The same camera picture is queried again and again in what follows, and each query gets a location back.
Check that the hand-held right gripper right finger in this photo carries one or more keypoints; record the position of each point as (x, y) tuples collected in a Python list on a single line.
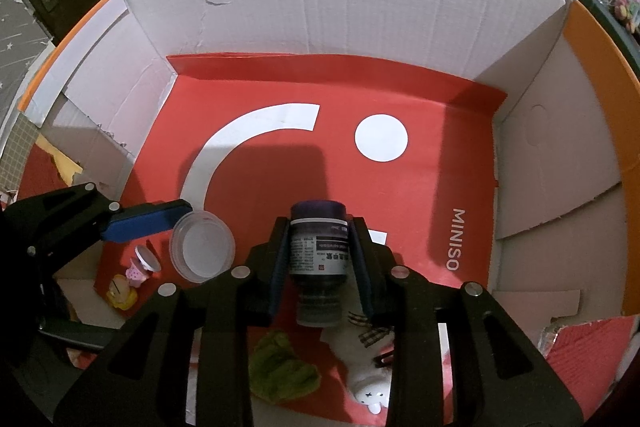
[(364, 277)]

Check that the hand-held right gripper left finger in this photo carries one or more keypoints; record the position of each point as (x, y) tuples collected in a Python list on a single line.
[(276, 277)]

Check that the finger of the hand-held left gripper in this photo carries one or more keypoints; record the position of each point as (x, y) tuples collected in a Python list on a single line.
[(75, 337), (145, 223)]

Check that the dark blue bottle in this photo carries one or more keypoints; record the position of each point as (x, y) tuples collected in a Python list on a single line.
[(317, 257)]

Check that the pink yellow toy figure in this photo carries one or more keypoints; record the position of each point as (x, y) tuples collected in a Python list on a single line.
[(120, 294)]

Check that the clear round dish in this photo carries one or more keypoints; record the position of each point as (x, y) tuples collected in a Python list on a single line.
[(202, 252)]

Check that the white fluffy plush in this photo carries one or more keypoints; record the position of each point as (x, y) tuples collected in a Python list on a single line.
[(350, 347)]

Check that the large green fuzzy ball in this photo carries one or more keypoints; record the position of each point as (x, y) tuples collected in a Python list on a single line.
[(282, 369)]

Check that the white rabbit figurine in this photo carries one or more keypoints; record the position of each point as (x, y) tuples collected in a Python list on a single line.
[(370, 394)]

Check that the orange cardboard box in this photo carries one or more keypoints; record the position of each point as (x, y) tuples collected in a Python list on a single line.
[(350, 7)]

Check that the red knitted mat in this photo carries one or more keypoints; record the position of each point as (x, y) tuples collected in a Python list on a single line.
[(590, 347)]

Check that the pink green plush doll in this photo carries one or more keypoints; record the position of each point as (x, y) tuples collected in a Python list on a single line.
[(625, 2)]

